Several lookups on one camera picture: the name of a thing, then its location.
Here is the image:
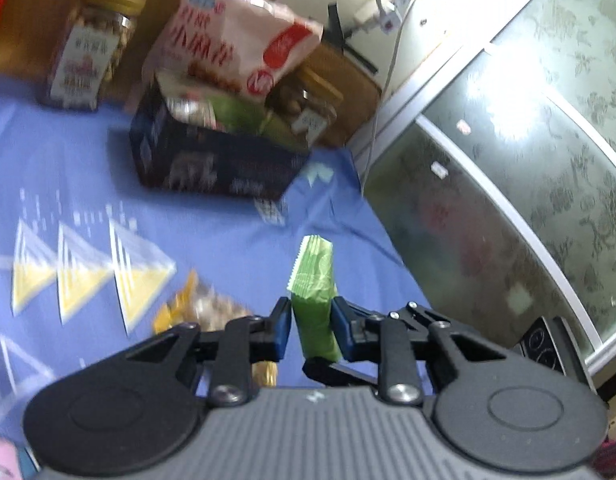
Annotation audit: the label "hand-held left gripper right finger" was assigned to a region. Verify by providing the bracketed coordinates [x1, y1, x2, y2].
[303, 297, 528, 406]

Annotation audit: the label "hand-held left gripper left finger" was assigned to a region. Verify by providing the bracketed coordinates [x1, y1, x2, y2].
[88, 297, 293, 408]

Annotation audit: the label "green snack packet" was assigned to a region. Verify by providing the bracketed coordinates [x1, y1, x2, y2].
[286, 235, 345, 364]
[208, 96, 269, 137]

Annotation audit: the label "black cardboard box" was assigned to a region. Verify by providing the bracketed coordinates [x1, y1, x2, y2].
[129, 72, 312, 202]

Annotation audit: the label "gold snack packet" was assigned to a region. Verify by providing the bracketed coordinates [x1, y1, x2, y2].
[251, 361, 280, 390]

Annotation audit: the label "clear nut packet gold edges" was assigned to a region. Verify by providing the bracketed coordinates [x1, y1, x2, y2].
[152, 269, 255, 335]

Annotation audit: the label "black induction cooktop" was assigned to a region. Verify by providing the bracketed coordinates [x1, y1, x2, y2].
[516, 316, 589, 380]

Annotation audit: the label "nut jar with gold lid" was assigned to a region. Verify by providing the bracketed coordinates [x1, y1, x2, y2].
[37, 0, 147, 112]
[264, 66, 345, 152]

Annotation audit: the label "patterned glass sliding door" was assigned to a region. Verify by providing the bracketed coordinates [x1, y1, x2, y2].
[360, 0, 616, 397]

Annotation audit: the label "blue printed bed sheet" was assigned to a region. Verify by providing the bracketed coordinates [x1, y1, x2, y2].
[0, 74, 439, 461]

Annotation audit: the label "black tape strip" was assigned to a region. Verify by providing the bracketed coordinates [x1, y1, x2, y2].
[327, 2, 379, 75]

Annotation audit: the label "large pink snack bag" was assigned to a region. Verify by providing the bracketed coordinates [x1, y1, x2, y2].
[142, 0, 325, 102]

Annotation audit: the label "dark red object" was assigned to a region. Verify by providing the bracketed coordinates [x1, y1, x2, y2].
[592, 434, 616, 480]

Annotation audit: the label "pink cloth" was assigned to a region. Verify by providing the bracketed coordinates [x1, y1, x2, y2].
[0, 437, 20, 480]

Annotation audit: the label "white cable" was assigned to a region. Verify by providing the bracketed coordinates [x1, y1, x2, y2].
[360, 0, 423, 197]

